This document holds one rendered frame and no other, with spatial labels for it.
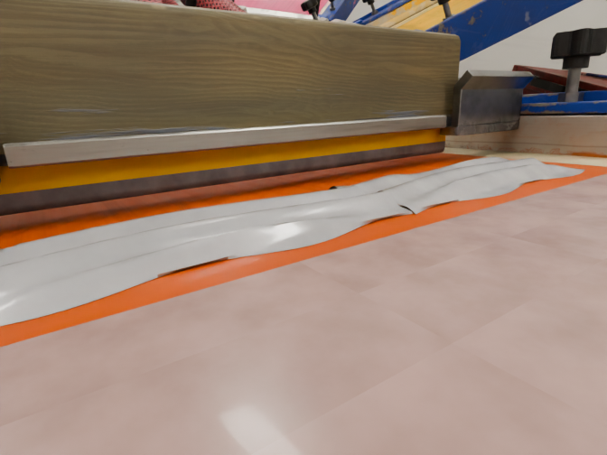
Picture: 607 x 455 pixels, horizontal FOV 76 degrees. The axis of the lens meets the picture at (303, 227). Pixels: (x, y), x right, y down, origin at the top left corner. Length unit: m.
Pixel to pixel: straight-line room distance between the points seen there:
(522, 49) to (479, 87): 2.07
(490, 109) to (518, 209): 0.21
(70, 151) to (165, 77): 0.06
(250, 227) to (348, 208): 0.05
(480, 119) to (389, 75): 0.11
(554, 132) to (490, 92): 0.07
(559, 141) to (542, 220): 0.24
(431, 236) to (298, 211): 0.06
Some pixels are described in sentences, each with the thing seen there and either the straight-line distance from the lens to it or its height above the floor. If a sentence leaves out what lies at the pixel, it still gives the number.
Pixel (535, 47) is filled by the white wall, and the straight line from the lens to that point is 2.42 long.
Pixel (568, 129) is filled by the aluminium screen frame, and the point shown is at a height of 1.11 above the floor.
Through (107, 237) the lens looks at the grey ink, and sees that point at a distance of 0.17.
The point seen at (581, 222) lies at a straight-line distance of 0.20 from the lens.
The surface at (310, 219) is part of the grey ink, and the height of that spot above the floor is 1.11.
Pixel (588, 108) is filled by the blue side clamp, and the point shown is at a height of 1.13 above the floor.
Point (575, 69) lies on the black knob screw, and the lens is 0.45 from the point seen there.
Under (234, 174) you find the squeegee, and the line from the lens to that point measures 0.26.
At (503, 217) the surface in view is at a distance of 0.19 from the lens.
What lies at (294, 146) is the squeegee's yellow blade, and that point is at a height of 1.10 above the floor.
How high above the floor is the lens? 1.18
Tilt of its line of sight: 29 degrees down
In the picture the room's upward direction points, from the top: 7 degrees clockwise
